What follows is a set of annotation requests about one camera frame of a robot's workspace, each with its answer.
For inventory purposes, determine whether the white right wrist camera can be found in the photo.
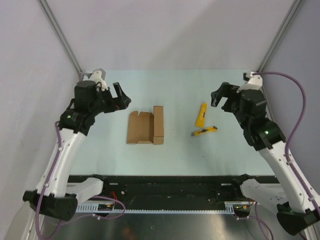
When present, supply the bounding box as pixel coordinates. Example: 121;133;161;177
236;71;263;93

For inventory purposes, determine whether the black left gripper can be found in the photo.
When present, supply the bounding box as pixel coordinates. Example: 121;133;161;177
89;82;131;116

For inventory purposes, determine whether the brown cardboard express box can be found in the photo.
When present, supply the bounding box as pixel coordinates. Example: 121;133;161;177
126;106;165;145

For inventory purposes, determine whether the shiny metal front plate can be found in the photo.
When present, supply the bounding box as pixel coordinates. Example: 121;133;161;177
38;203;286;240

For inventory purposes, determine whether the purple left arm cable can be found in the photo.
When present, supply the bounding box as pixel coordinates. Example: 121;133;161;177
34;71;126;240

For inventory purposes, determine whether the yellow utility knife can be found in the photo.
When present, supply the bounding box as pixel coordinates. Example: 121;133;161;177
191;126;218;137
195;103;208;128

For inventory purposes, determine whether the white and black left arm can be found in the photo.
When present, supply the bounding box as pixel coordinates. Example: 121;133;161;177
22;80;131;221

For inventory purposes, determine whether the aluminium frame post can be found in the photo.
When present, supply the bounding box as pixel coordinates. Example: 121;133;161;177
37;0;82;75
256;0;306;72

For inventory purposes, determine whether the aluminium frame post right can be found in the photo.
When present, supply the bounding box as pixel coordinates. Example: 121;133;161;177
256;0;306;72

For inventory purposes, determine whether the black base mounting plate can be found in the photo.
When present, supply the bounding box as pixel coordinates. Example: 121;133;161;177
67;174;280;204

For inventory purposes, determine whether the white slotted cable duct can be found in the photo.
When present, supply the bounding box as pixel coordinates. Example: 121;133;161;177
75;201;235;215

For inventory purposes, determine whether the aluminium frame post left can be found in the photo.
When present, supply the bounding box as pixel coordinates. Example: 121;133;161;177
37;0;82;75

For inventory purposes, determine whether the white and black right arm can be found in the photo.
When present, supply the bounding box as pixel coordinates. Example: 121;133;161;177
211;82;320;236

